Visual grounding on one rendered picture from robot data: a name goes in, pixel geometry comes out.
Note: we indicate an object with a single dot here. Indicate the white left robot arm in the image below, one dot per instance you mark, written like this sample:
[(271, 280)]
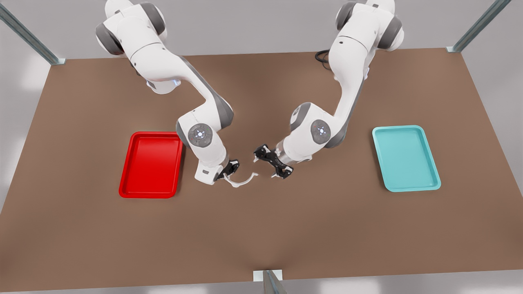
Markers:
[(351, 53)]

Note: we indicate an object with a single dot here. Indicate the teal rectangular tray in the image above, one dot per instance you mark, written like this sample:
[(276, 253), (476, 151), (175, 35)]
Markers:
[(405, 158)]

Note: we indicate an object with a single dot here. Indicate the white drainage pipe clamp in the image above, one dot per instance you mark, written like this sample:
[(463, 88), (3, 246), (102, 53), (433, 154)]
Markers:
[(245, 181)]

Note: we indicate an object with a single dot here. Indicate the red rectangular tray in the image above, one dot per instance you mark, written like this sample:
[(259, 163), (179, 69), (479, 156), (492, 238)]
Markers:
[(151, 165)]

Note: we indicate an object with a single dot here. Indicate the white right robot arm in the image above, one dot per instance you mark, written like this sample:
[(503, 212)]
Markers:
[(163, 65)]

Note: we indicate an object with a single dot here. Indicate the silver frame post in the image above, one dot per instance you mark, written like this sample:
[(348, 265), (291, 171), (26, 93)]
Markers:
[(269, 281), (478, 26), (28, 37)]

